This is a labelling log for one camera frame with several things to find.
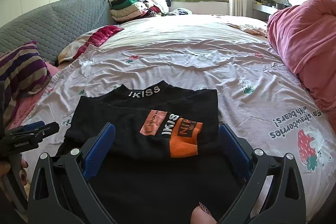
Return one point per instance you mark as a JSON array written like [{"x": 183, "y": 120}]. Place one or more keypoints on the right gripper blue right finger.
[{"x": 238, "y": 151}]

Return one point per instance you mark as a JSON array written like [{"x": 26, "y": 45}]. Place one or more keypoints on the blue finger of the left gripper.
[
  {"x": 25, "y": 128},
  {"x": 39, "y": 134}
]

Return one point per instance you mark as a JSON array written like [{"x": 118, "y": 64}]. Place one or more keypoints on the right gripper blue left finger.
[{"x": 95, "y": 150}]

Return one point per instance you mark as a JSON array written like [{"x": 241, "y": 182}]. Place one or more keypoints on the black sweater orange cuffs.
[{"x": 166, "y": 158}]

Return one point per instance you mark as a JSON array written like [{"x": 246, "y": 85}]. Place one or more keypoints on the stack of folded clothes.
[{"x": 127, "y": 10}]

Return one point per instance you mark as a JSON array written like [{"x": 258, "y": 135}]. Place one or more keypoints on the person's left hand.
[{"x": 13, "y": 182}]

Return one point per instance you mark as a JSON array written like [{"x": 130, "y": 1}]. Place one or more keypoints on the person's right hand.
[{"x": 201, "y": 215}]

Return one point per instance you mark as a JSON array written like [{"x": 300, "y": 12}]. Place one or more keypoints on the purple striped pillow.
[{"x": 24, "y": 72}]

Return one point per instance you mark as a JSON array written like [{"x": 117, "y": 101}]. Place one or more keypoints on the pink strawberry bear bedsheet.
[{"x": 258, "y": 96}]

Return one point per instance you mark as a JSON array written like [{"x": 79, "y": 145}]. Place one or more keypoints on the red and cream blanket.
[{"x": 94, "y": 38}]

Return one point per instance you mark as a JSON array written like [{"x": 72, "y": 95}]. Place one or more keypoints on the grey quilted headboard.
[{"x": 55, "y": 25}]

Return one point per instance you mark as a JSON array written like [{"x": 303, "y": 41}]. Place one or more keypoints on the pink comforter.
[{"x": 304, "y": 38}]

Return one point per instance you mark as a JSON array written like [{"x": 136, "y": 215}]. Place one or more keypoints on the white side desk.
[{"x": 263, "y": 9}]

